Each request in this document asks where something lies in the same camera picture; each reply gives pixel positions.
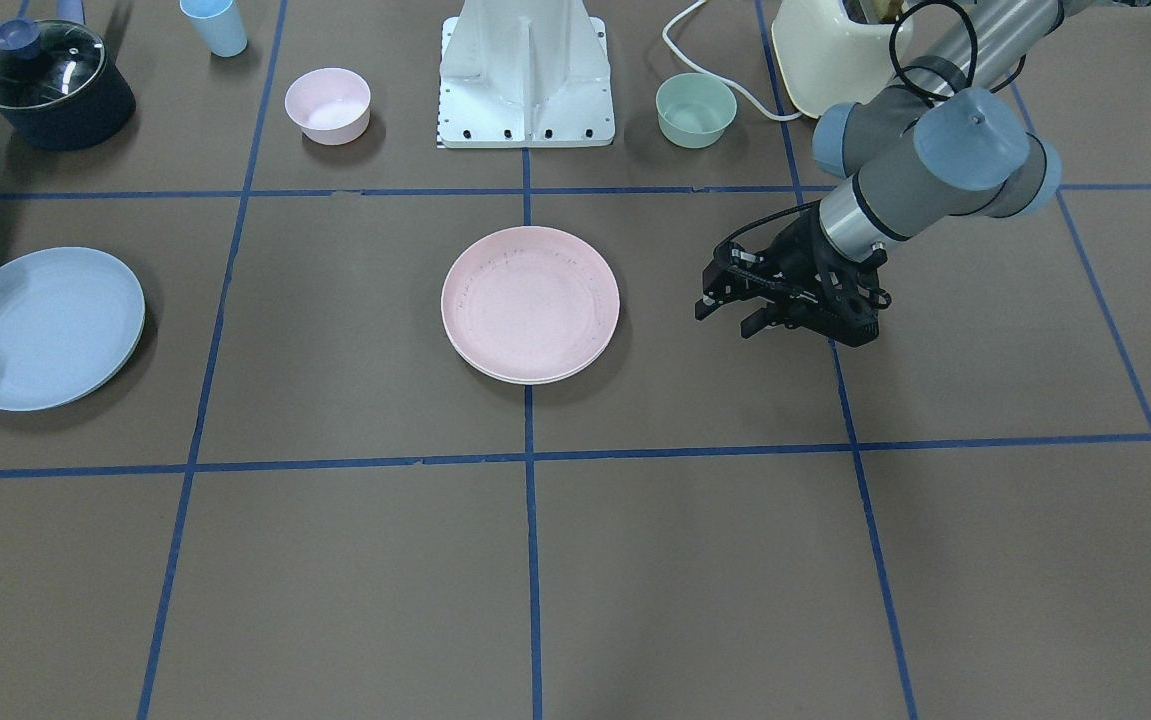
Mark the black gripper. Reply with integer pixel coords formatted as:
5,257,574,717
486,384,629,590
694,202,891,347

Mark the light blue plate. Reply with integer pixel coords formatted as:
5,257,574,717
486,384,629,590
0,247,147,413

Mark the pink plate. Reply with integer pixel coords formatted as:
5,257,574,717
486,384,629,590
441,225,622,338

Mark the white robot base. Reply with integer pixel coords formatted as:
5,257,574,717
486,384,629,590
435,1,617,150

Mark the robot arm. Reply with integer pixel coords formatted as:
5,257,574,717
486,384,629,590
694,1,1082,347

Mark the green bowl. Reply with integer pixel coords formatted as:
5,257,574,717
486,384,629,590
654,72,738,150

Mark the beige plate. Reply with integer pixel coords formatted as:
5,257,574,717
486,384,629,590
448,331,613,386

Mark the dark pot with glass lid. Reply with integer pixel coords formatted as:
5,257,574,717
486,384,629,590
0,1,137,152

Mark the cream appliance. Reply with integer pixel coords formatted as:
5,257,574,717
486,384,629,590
770,1,913,118

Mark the light blue cup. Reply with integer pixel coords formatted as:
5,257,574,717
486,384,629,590
180,0,249,58

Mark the pink bowl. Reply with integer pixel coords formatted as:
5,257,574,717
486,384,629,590
284,67,371,146

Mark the white power cable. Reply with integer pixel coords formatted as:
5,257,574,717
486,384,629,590
662,0,805,123

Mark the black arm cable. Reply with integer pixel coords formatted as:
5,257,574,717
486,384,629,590
889,0,1028,107

